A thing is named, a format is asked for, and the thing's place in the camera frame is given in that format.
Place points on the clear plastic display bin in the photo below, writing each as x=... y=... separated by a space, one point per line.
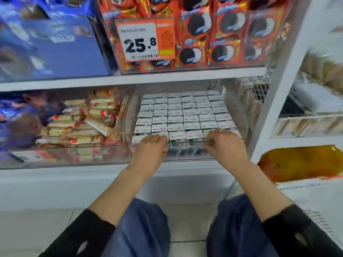
x=80 y=156
x=128 y=123

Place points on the pile of blue snack packets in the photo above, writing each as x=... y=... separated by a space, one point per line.
x=21 y=120

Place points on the yellow orange snack packet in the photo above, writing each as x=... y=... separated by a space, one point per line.
x=300 y=163

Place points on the faded orange price tag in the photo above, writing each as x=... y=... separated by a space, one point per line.
x=32 y=156

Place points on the blue cardboard display box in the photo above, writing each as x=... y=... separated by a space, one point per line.
x=59 y=50

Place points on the person's right hand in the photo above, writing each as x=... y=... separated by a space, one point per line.
x=229 y=150

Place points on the stack of red cookie packets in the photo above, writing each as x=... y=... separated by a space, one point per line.
x=225 y=34

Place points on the person's left hand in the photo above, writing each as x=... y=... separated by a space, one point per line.
x=147 y=153

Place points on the rows of white juice cartons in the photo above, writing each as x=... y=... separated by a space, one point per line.
x=182 y=115

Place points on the person's blue jeans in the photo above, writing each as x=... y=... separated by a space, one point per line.
x=139 y=232

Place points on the person's left forearm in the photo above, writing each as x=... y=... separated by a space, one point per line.
x=107 y=206

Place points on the pile of yellow wafer bars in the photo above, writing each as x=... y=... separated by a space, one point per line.
x=80 y=125

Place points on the person's right forearm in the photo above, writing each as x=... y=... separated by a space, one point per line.
x=273 y=211

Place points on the large white orange price tag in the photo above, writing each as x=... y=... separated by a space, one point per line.
x=140 y=42

